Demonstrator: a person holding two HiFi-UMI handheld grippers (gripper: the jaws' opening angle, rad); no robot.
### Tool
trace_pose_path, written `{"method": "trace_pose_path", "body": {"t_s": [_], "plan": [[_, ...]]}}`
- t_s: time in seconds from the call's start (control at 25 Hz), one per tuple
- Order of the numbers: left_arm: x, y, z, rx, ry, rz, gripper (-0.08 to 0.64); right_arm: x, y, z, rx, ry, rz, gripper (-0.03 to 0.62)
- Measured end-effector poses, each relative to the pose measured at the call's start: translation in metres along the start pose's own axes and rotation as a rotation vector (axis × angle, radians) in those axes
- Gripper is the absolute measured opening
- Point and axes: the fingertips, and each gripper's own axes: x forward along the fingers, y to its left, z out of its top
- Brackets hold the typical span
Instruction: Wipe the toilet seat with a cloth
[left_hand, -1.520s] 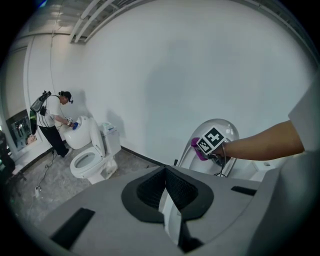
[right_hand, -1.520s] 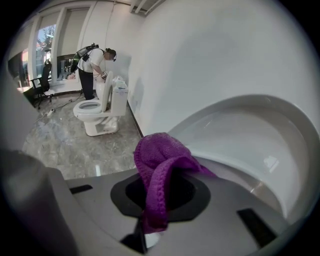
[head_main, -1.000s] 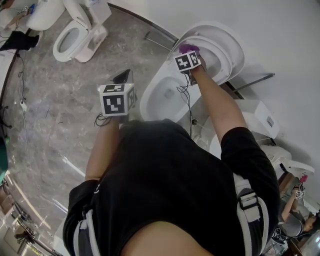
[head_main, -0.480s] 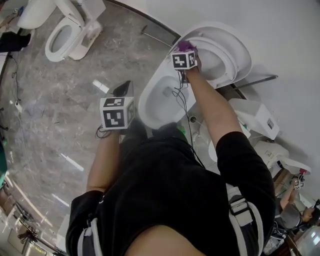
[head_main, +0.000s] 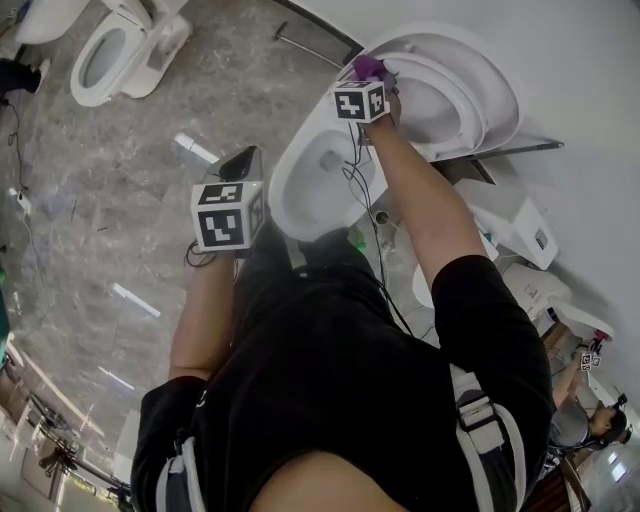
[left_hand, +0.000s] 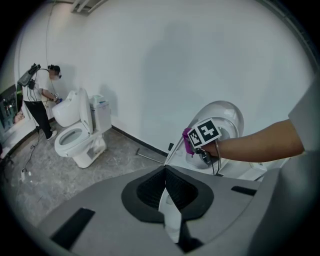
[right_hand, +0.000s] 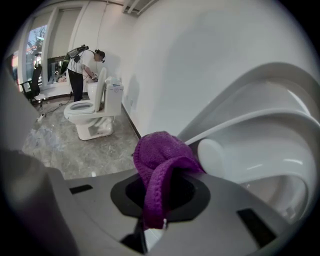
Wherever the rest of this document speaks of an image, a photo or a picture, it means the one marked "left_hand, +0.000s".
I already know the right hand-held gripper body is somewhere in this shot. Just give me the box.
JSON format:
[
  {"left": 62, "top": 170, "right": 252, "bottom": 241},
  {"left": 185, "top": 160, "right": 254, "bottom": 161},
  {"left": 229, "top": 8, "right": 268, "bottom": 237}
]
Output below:
[{"left": 187, "top": 119, "right": 223, "bottom": 168}]

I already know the white toilet with labelled tank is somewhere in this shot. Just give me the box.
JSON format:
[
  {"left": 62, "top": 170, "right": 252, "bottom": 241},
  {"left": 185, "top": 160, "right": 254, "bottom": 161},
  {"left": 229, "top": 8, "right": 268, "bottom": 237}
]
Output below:
[{"left": 54, "top": 87, "right": 113, "bottom": 169}]

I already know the purple cloth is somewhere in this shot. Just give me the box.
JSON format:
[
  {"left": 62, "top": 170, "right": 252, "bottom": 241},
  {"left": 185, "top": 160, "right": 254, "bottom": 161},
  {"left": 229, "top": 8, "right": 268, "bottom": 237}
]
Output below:
[{"left": 181, "top": 127, "right": 195, "bottom": 159}]

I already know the dark glass window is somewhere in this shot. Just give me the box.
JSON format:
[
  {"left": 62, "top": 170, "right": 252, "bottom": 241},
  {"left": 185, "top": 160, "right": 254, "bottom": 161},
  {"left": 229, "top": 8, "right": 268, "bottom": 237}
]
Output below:
[{"left": 0, "top": 84, "right": 26, "bottom": 142}]

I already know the white toilet seat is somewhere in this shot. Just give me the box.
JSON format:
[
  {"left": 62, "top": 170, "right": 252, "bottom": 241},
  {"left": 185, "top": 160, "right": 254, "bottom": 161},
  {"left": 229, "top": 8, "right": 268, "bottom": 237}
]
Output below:
[{"left": 166, "top": 116, "right": 240, "bottom": 171}]

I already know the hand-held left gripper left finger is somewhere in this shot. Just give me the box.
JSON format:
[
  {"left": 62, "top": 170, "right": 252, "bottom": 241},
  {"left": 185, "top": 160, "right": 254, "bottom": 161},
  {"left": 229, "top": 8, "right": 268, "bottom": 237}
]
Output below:
[{"left": 37, "top": 164, "right": 181, "bottom": 256}]

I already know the grey wall cable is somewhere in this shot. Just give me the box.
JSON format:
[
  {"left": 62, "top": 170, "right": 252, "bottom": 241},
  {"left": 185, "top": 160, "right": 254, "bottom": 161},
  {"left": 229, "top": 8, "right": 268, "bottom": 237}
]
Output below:
[{"left": 45, "top": 0, "right": 55, "bottom": 67}]

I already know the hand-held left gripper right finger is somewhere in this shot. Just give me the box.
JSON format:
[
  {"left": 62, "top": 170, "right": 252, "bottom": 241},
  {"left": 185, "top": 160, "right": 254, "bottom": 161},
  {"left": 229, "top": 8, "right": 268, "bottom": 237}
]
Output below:
[{"left": 164, "top": 164, "right": 263, "bottom": 253}]

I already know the short metal rod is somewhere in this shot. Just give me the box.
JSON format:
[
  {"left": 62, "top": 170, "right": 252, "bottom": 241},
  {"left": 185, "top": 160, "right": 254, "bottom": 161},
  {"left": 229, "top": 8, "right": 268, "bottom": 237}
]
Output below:
[{"left": 134, "top": 147, "right": 167, "bottom": 162}]

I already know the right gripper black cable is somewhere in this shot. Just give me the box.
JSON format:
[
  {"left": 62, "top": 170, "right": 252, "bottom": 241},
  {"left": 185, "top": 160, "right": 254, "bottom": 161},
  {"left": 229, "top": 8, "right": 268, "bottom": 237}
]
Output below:
[{"left": 198, "top": 139, "right": 224, "bottom": 176}]

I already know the ceiling air vent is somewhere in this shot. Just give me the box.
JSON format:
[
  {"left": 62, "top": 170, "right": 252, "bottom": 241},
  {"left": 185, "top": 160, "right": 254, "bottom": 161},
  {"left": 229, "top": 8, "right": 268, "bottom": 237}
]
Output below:
[{"left": 71, "top": 0, "right": 101, "bottom": 15}]

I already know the white power adapter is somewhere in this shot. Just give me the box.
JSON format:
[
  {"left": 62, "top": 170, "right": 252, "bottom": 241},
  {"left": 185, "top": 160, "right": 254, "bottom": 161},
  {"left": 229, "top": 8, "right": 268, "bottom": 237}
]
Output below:
[{"left": 21, "top": 168, "right": 33, "bottom": 183}]

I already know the person's right forearm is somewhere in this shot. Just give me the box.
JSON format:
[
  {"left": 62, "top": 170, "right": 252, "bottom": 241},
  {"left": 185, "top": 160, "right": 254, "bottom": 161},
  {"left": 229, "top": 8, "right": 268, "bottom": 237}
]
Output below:
[{"left": 204, "top": 118, "right": 306, "bottom": 164}]

